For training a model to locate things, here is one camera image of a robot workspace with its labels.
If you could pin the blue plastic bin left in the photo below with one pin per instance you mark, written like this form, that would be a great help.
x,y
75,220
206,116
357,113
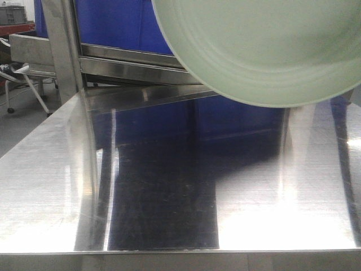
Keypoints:
x,y
127,25

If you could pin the red shelf beam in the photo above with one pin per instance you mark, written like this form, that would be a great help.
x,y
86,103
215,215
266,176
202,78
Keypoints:
x,y
6,30

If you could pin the grey plastic crate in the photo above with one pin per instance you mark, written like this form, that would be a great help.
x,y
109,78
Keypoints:
x,y
12,15

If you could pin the stainless steel shelf rack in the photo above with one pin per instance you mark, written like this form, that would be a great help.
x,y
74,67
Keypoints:
x,y
77,62

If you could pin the pale green round plate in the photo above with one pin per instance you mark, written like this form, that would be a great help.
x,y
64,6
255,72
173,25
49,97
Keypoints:
x,y
266,53

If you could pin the white wheeled cart frame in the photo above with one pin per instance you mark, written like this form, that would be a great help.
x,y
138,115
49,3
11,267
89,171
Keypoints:
x,y
11,82

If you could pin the stainless steel side table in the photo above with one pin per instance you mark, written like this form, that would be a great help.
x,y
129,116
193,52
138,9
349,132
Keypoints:
x,y
34,53

